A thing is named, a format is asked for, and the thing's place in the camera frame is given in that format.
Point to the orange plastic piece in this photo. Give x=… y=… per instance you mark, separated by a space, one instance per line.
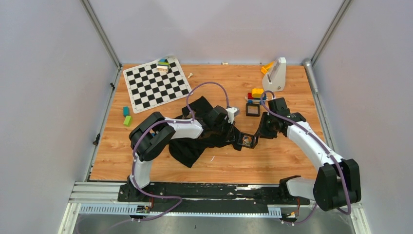
x=267 y=68

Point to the black square display box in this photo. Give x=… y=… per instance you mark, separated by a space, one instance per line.
x=252 y=110

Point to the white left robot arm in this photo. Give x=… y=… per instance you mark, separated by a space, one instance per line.
x=187 y=137

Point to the white wedge stand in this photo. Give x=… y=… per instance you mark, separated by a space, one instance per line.
x=275 y=80

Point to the round orange white brooch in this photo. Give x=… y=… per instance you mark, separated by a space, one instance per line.
x=247 y=140

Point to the black hinged display case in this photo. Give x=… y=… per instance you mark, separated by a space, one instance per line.
x=254 y=142

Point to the black printed t-shirt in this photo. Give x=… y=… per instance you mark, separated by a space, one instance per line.
x=188 y=150

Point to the teal toy block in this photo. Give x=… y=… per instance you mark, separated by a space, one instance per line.
x=126 y=111

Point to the checkered chessboard mat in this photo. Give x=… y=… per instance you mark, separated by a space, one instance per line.
x=149 y=88

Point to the green toy block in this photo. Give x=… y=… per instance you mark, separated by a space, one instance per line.
x=127 y=120

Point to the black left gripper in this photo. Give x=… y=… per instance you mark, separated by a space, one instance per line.
x=230 y=136

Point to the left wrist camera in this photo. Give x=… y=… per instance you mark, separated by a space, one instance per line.
x=232 y=112

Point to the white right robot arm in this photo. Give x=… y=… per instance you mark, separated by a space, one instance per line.
x=337 y=183

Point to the stacked toy blocks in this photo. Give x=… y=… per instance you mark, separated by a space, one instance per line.
x=162 y=65

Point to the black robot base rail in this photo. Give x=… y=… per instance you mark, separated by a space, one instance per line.
x=208 y=198

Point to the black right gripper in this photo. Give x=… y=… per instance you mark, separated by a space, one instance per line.
x=261 y=131

